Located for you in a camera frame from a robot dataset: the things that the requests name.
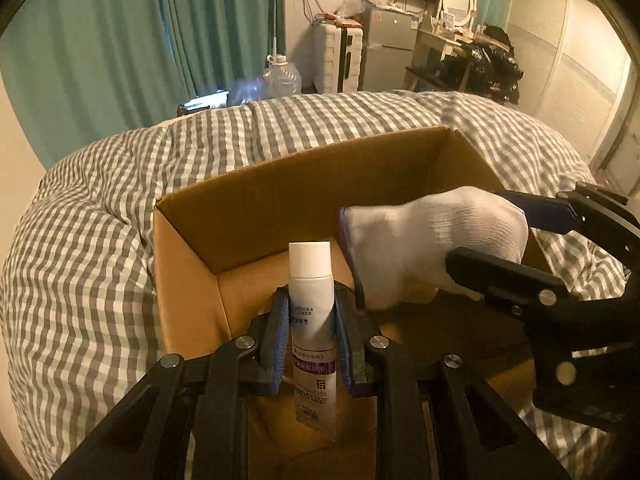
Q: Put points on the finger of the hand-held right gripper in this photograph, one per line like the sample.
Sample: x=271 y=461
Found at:
x=500 y=277
x=542 y=215

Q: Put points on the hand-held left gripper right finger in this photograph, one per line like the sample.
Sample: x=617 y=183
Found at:
x=345 y=345

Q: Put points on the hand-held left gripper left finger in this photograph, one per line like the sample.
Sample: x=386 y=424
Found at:
x=278 y=345

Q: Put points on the white tube bottle purple label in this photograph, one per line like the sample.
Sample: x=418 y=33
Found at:
x=310 y=272

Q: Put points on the white sock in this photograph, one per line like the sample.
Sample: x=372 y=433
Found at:
x=425 y=240

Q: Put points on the cardboard box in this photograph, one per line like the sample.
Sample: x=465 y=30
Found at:
x=275 y=210

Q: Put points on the black plastic bags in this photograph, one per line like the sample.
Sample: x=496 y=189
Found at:
x=492 y=67

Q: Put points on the white sliding wardrobe door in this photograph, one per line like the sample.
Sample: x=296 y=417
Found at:
x=565 y=60

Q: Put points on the white dressing table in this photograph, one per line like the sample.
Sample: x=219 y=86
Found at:
x=430 y=45

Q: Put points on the silver mini fridge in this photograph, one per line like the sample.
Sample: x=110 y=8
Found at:
x=390 y=55

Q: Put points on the grey white checked blanket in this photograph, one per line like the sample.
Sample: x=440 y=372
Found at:
x=100 y=210

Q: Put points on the white oval vanity mirror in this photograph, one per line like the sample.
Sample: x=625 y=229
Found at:
x=457 y=0

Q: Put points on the crushed clear plastic bottle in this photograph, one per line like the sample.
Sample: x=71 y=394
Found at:
x=246 y=91

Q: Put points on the white suitcase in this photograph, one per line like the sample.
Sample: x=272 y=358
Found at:
x=332 y=60

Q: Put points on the large clear water jug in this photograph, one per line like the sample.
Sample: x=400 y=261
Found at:
x=281 y=80

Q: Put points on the clear plastic bag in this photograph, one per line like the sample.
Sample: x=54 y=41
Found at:
x=347 y=12

